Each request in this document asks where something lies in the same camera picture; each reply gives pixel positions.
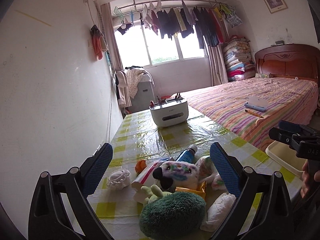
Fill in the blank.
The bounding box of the white lace hat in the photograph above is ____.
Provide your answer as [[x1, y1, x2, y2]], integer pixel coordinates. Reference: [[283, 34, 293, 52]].
[[107, 169, 131, 190]]

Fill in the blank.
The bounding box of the cream plastic trash bin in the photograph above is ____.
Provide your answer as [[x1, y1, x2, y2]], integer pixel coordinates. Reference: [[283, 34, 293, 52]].
[[265, 141, 306, 177]]

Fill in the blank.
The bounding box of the person's right hand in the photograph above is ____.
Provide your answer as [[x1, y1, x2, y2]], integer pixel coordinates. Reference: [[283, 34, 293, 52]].
[[300, 160, 320, 198]]

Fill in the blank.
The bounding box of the crumpled white tissue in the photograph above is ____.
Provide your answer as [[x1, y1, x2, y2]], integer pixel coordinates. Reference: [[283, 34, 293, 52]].
[[200, 193, 236, 232]]

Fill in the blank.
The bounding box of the striped pink bed cover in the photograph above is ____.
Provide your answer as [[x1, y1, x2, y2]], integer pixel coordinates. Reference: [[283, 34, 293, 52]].
[[181, 77, 318, 151]]

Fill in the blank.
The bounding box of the yellow pencil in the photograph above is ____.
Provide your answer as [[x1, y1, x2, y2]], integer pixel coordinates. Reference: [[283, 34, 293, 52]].
[[245, 109, 264, 119]]

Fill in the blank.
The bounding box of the yellow snack wrapper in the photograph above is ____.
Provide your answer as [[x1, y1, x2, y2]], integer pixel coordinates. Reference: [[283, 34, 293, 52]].
[[175, 181, 207, 199]]

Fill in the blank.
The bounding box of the red wooden headboard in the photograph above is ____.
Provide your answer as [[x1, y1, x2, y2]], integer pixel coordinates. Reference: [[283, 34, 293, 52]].
[[254, 44, 319, 84]]

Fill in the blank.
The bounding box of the crumpled printed plastic wrapper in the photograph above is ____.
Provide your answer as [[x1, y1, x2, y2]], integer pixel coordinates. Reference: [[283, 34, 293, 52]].
[[195, 155, 226, 190]]

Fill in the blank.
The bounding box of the green fuzzy plush toy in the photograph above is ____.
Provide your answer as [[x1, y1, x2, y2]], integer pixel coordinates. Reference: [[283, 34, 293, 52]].
[[139, 185, 206, 239]]

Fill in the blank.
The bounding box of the stack of folded quilts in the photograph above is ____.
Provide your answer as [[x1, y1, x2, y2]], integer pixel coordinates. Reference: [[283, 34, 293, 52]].
[[222, 35, 256, 82]]

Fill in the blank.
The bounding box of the blue tube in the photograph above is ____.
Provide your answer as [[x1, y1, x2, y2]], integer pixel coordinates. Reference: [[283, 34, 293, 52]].
[[176, 144, 197, 164]]

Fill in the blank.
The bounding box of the white panda plush toy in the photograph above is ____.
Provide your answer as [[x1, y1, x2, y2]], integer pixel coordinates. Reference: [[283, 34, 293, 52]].
[[152, 161, 199, 191]]

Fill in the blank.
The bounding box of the orange peel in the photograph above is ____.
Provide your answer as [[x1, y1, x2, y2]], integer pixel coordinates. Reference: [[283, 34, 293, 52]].
[[135, 159, 146, 174]]

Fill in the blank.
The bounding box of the pink curtain right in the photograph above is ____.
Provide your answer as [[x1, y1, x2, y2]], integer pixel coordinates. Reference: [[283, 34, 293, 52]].
[[205, 42, 228, 86]]

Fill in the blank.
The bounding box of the pink curtain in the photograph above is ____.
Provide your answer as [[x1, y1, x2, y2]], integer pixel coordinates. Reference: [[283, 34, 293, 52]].
[[205, 42, 228, 86], [101, 3, 124, 70]]

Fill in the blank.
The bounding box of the yellow white checked tablecloth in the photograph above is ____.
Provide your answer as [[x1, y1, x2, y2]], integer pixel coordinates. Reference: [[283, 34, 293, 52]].
[[87, 108, 302, 239]]

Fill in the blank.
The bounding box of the white desk organizer box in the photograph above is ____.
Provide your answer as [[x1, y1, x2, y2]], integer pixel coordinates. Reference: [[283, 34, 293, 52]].
[[149, 93, 189, 127]]

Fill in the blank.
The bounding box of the hanging dark clothes row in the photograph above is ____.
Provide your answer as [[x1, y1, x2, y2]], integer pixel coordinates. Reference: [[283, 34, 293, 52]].
[[114, 1, 243, 49]]

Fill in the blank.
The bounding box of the grey cabinet with clothes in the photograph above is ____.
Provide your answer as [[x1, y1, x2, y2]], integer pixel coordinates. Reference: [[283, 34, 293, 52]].
[[116, 66, 155, 115]]

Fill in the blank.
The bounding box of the pink curtain left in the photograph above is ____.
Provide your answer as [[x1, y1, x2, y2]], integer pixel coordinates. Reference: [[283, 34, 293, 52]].
[[101, 3, 124, 70]]

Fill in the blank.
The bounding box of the orange cloth on wall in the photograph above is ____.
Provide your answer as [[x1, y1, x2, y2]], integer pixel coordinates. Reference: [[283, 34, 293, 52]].
[[90, 25, 108, 60]]

